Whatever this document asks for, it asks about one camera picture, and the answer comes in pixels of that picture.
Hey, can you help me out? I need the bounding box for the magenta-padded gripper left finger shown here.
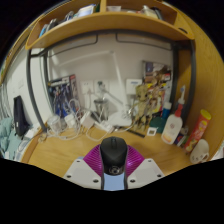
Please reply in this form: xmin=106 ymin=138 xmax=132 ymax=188
xmin=63 ymin=143 xmax=105 ymax=191

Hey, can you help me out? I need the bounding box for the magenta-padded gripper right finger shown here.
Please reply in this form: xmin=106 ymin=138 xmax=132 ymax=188
xmin=123 ymin=143 xmax=165 ymax=190

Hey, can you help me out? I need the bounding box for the black computer mouse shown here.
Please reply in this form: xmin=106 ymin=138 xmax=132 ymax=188
xmin=99 ymin=136 xmax=129 ymax=176

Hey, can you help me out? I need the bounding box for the small white desk clock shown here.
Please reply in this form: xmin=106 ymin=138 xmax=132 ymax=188
xmin=146 ymin=127 xmax=157 ymax=137

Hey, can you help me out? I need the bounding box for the black ruler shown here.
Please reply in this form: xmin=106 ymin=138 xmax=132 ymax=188
xmin=125 ymin=128 xmax=146 ymax=138

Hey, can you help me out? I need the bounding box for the small blue box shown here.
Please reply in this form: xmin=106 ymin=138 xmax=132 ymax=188
xmin=174 ymin=133 xmax=189 ymax=148

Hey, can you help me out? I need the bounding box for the white red-capped lotion bottle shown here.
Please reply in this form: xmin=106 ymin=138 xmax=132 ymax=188
xmin=161 ymin=103 xmax=184 ymax=145

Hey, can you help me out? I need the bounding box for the white power strip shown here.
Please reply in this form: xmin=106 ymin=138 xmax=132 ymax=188
xmin=96 ymin=121 xmax=115 ymax=134

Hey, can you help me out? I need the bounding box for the clear glass jar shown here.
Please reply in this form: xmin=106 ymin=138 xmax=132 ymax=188
xmin=47 ymin=114 xmax=63 ymax=134

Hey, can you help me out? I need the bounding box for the white mug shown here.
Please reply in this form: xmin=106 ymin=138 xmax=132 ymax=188
xmin=189 ymin=138 xmax=211 ymax=164

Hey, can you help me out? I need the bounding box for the white desk lamp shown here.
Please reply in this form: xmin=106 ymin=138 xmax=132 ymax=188
xmin=54 ymin=49 xmax=133 ymax=128

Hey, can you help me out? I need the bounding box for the red chip can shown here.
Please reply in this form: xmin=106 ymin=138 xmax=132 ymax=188
xmin=183 ymin=109 xmax=213 ymax=154

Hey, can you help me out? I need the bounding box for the metal pen cup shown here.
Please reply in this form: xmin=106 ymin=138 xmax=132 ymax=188
xmin=94 ymin=98 xmax=109 ymax=122

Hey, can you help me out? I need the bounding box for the golden tree-creature figurine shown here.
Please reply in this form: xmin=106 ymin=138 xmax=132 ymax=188
xmin=133 ymin=83 xmax=155 ymax=131

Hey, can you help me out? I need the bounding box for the blue model kit box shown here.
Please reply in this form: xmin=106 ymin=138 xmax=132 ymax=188
xmin=47 ymin=74 xmax=80 ymax=118

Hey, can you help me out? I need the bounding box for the brown tree-creature figurine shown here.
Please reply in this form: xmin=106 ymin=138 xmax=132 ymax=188
xmin=149 ymin=74 xmax=168 ymax=111

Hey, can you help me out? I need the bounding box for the teal bedding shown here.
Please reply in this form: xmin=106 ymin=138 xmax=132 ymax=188
xmin=0 ymin=117 xmax=21 ymax=158

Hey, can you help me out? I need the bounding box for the black bag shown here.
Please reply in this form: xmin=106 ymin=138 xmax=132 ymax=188
xmin=12 ymin=95 xmax=30 ymax=137

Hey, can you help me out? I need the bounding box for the colourful printed box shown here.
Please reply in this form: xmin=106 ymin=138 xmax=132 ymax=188
xmin=142 ymin=60 xmax=173 ymax=101

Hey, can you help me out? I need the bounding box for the wooden shelf unit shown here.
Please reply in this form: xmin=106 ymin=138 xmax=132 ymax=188
xmin=24 ymin=0 xmax=195 ymax=51

